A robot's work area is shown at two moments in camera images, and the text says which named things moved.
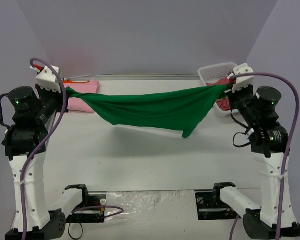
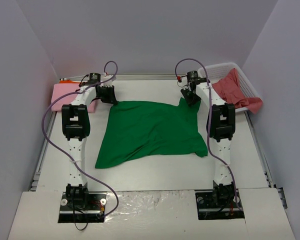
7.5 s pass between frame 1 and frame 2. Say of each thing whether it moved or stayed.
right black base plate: stayed
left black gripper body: moved
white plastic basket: stayed
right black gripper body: moved
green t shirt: moved
